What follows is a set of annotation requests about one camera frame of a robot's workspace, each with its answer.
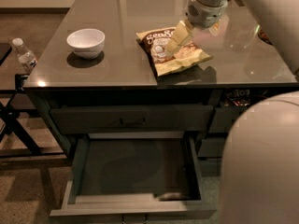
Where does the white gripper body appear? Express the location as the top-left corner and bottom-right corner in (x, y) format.
(185, 0), (228, 29)

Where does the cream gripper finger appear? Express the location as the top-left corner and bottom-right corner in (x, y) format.
(165, 20), (193, 54)
(209, 21), (221, 36)

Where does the brown yellow chip bag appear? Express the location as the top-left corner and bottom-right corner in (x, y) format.
(136, 27), (212, 77)

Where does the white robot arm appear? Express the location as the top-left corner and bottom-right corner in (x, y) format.
(186, 0), (299, 224)

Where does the dark snack bag in drawer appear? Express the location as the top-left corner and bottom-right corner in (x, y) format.
(221, 89), (268, 106)

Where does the top right grey drawer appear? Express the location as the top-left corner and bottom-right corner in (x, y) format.
(209, 106), (247, 133)

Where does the top left grey drawer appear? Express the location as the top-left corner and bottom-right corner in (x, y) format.
(50, 104), (213, 134)

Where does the middle right grey drawer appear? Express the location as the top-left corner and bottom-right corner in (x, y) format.
(198, 138), (225, 158)

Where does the bottom right grey drawer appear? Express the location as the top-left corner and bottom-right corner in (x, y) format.
(199, 159), (221, 176)

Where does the open middle grey drawer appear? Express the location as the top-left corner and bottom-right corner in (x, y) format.
(50, 137), (216, 224)

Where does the white ceramic bowl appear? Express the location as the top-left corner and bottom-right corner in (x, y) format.
(66, 28), (106, 60)

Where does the grey cabinet with glass top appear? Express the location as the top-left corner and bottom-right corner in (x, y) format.
(25, 0), (298, 156)

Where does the clear plastic water bottle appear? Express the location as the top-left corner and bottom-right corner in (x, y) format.
(12, 38), (37, 74)

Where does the black side table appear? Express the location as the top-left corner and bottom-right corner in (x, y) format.
(0, 42), (64, 158)

